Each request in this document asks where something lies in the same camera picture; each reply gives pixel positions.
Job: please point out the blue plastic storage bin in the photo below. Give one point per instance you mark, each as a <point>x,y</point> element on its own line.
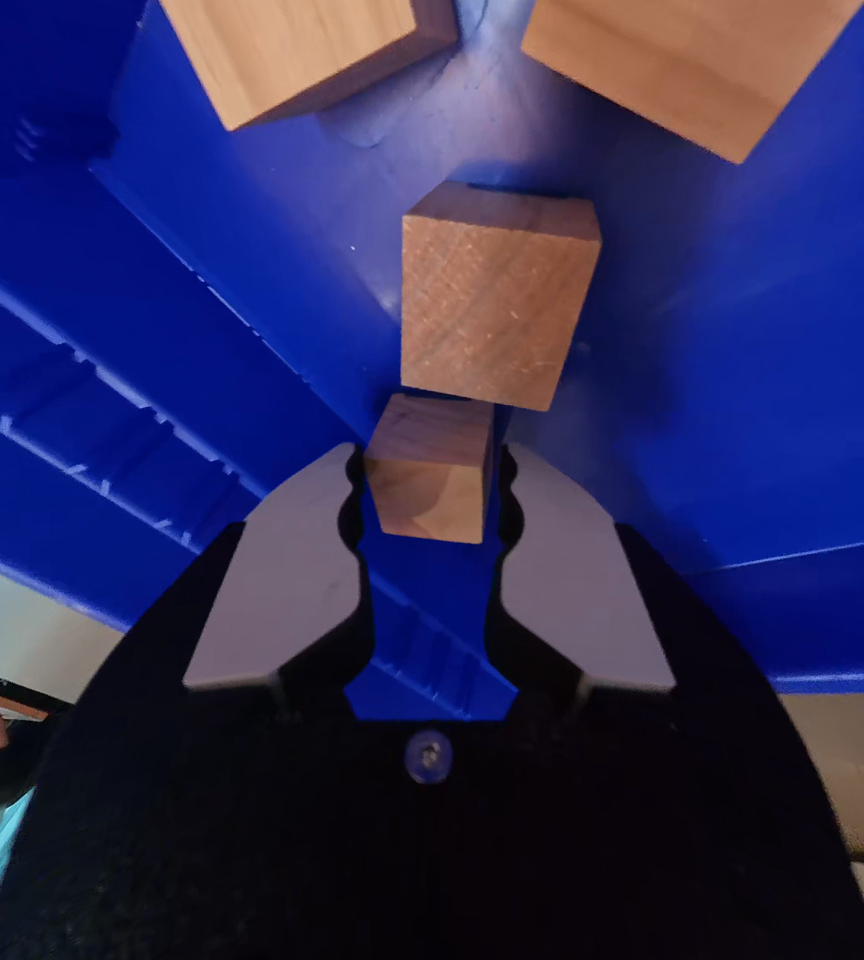
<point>702,375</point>

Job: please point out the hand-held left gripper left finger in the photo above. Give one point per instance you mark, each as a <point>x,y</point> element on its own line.
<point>282,600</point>

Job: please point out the blue-striped wooden cube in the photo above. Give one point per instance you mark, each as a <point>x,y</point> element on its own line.
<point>664,60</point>
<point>432,480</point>
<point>492,300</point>
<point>289,52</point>

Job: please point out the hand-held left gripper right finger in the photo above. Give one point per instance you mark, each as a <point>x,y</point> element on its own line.
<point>589,600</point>

